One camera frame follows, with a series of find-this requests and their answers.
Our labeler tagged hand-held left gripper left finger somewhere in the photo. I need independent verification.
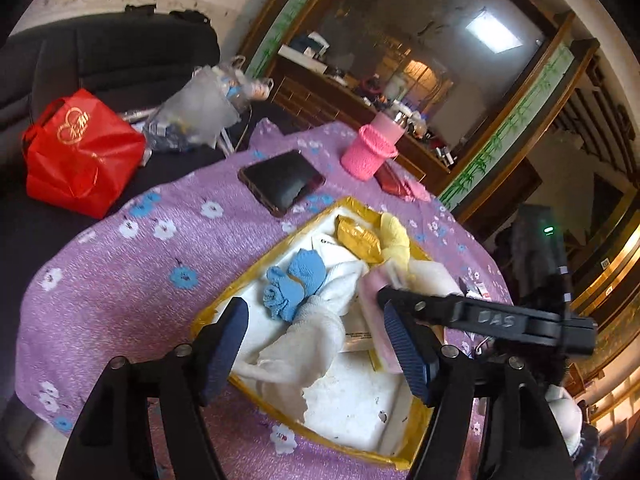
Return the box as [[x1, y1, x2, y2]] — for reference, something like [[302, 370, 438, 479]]
[[55, 297, 251, 480]]

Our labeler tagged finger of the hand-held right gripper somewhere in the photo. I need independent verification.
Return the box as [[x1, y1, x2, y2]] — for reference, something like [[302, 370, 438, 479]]
[[376, 285, 598, 356]]

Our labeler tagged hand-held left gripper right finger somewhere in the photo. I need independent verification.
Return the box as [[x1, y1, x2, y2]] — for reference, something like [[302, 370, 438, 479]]
[[382, 302, 573, 480]]

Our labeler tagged pale pink soft pad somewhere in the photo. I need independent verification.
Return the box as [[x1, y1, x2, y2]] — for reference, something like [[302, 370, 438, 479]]
[[357, 272, 406, 373]]

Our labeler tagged white foam box yellow tape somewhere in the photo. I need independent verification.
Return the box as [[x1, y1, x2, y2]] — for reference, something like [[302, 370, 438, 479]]
[[191, 197, 451, 471]]

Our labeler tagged white knotted towel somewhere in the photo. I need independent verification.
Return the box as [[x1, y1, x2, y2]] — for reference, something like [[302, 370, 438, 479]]
[[232, 260, 371, 423]]

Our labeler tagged blue cloth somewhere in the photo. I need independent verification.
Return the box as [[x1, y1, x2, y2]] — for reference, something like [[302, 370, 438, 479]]
[[264, 249, 326, 322]]

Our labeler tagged yellow towel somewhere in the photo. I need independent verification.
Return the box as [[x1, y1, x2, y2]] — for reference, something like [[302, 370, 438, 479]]
[[377, 212, 412, 281]]

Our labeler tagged gold foil packet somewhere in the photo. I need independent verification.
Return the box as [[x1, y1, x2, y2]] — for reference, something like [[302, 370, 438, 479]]
[[336, 215, 386, 263]]

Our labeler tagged purple floral tablecloth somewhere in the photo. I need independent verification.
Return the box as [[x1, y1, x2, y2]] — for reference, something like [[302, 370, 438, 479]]
[[14, 119, 516, 480]]

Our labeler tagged pink cloth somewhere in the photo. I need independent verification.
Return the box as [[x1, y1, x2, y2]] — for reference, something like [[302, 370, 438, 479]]
[[405, 180, 433, 203]]

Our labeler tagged wooden stair railing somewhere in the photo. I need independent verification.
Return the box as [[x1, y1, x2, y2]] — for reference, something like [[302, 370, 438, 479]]
[[550, 85, 640, 181]]

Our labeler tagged red pouch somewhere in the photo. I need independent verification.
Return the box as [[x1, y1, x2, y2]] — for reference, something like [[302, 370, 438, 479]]
[[374, 162, 413, 196]]

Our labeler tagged black phone wallet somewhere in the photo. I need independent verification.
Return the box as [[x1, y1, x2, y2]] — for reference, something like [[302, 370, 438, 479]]
[[237, 149, 327, 218]]

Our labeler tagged pink bottle in knit cover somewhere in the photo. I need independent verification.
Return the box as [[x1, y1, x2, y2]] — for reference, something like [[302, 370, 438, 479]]
[[341, 111, 407, 182]]

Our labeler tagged ceiling light panel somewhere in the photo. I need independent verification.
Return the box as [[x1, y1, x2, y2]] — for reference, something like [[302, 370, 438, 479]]
[[465, 7, 523, 53]]

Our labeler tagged red bag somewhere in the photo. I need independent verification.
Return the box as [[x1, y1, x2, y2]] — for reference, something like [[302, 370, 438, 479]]
[[21, 88, 147, 220]]

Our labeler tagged clear plastic bag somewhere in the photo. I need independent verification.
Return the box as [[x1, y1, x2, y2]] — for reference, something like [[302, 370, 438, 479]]
[[142, 55, 275, 153]]

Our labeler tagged wooden partition counter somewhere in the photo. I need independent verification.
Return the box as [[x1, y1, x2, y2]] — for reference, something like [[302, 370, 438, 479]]
[[237, 0, 601, 221]]

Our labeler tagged black sofa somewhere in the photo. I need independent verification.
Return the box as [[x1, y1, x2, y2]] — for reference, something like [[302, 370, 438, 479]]
[[0, 7, 261, 271]]

